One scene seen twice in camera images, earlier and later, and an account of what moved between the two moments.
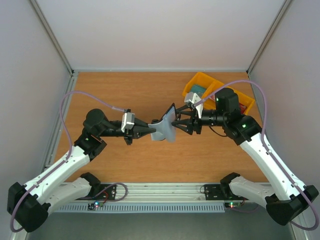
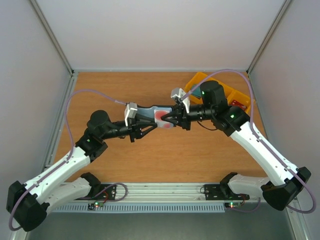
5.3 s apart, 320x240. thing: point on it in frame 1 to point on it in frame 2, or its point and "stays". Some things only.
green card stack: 198,89 stays
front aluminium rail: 151,193 stays
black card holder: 165,127 to 149,111
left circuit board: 92,206 stays
